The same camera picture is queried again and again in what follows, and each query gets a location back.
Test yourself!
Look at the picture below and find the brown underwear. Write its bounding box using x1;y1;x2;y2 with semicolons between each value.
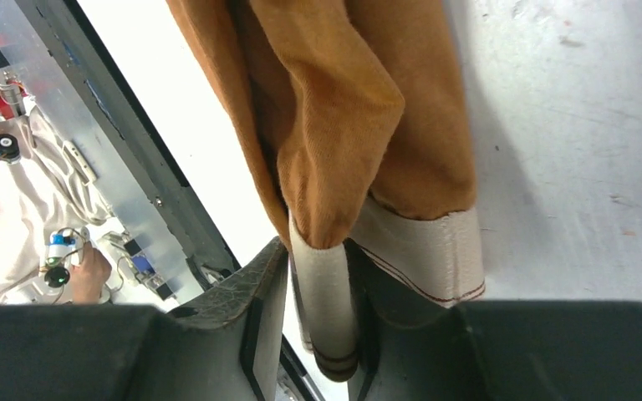
168;1;485;383

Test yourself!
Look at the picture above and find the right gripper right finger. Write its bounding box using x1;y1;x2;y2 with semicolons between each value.
345;241;642;400

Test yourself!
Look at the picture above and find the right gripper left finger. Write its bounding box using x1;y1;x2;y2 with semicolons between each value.
0;238;288;400

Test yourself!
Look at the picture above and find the operator hand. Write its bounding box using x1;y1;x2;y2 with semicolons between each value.
69;241;112;304

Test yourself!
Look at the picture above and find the operator beige clothing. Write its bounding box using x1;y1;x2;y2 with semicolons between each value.
0;107;113;302

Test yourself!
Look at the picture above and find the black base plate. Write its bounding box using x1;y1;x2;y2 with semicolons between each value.
17;1;240;276

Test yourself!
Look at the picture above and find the aluminium frame rail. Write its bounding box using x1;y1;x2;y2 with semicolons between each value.
0;1;202;303

